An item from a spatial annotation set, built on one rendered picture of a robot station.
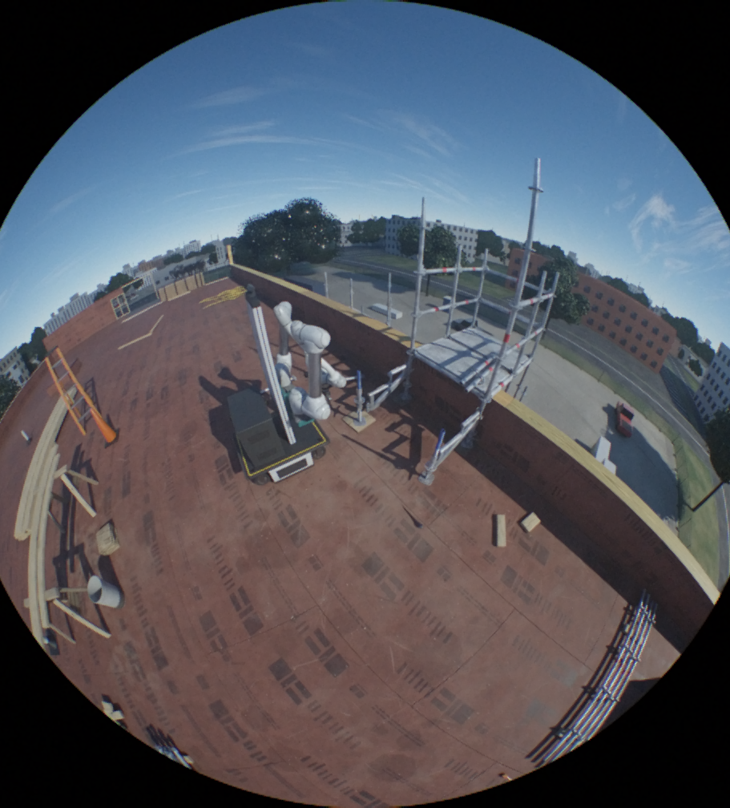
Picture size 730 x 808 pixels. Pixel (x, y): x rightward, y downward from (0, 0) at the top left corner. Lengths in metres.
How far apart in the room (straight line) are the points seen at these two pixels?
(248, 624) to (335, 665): 0.79
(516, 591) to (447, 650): 0.81
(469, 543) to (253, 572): 1.99
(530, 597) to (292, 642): 2.09
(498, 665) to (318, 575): 1.81
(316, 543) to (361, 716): 1.68
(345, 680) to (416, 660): 0.57
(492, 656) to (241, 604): 2.17
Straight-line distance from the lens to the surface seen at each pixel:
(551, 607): 2.85
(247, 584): 2.47
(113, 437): 5.09
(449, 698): 2.51
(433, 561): 2.35
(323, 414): 1.93
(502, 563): 2.59
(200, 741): 3.19
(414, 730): 2.58
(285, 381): 2.48
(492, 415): 2.81
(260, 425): 2.12
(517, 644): 2.65
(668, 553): 3.50
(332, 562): 2.30
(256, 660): 2.48
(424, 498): 2.55
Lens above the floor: 2.24
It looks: 42 degrees down
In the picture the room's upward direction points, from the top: straight up
